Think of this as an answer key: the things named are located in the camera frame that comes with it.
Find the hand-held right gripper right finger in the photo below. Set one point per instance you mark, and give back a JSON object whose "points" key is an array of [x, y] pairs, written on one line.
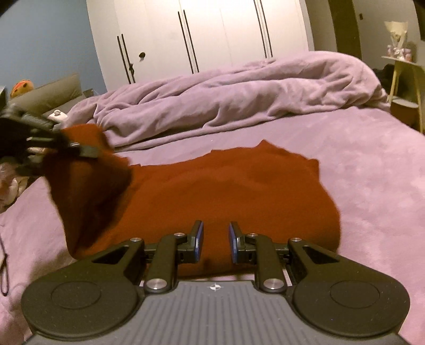
{"points": [[231, 242]]}

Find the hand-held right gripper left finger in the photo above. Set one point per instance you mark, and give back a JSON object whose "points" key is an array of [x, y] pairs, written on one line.
{"points": [[200, 240]]}

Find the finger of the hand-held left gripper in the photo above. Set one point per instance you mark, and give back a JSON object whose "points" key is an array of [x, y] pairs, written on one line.
{"points": [[83, 150]]}

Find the rust brown knit cardigan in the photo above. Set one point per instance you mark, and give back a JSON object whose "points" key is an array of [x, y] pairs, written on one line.
{"points": [[215, 185]]}

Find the long white plush toy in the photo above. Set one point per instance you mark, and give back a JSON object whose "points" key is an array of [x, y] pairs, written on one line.
{"points": [[56, 115]]}

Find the orange plush toy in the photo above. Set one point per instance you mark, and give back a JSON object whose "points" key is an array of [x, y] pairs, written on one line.
{"points": [[22, 89]]}

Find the green pillow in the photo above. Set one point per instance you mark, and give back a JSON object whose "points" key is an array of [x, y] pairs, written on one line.
{"points": [[56, 93]]}

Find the white wardrobe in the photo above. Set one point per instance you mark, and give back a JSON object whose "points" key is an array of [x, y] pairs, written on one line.
{"points": [[159, 39]]}

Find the crumpled purple blanket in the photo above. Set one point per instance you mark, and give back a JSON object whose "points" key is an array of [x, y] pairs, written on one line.
{"points": [[232, 93]]}

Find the dark cloth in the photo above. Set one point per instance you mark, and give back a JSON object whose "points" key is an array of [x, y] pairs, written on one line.
{"points": [[385, 74]]}

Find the dark brown door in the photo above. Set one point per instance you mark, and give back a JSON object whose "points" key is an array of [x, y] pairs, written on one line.
{"points": [[345, 26]]}

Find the pale yellow side table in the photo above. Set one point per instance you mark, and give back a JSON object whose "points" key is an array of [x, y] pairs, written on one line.
{"points": [[403, 66]]}

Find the small pink flower bunch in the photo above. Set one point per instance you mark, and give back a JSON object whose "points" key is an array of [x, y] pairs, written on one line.
{"points": [[406, 53]]}

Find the cream wrapped flower bouquet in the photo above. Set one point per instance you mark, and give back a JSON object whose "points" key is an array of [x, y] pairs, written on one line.
{"points": [[396, 33]]}

